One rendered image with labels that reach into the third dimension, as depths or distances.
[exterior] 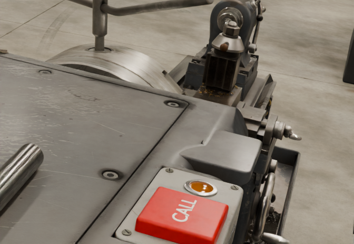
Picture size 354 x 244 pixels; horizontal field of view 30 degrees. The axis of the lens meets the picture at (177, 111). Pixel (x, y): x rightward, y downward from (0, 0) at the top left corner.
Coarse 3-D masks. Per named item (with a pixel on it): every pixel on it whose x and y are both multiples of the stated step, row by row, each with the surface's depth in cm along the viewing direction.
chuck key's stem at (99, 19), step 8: (96, 0) 94; (104, 0) 95; (96, 8) 95; (96, 16) 95; (104, 16) 95; (96, 24) 96; (104, 24) 96; (96, 32) 96; (104, 32) 96; (96, 40) 97; (96, 48) 97
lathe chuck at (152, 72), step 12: (72, 48) 101; (84, 48) 99; (108, 48) 99; (120, 48) 100; (48, 60) 96; (108, 60) 93; (120, 60) 95; (132, 60) 96; (144, 60) 99; (144, 72) 95; (156, 72) 97; (156, 84) 94; (168, 84) 97
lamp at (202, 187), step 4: (192, 184) 57; (196, 184) 57; (200, 184) 57; (204, 184) 57; (208, 184) 57; (192, 188) 56; (196, 188) 56; (200, 188) 56; (204, 188) 56; (208, 188) 56; (212, 188) 57; (204, 192) 56
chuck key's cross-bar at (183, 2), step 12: (72, 0) 100; (84, 0) 98; (168, 0) 83; (180, 0) 81; (192, 0) 79; (204, 0) 77; (108, 12) 93; (120, 12) 91; (132, 12) 89; (144, 12) 87
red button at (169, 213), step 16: (160, 192) 53; (176, 192) 53; (144, 208) 50; (160, 208) 50; (176, 208) 51; (192, 208) 51; (208, 208) 51; (224, 208) 52; (144, 224) 48; (160, 224) 48; (176, 224) 48; (192, 224) 49; (208, 224) 49; (176, 240) 48; (192, 240) 48; (208, 240) 47
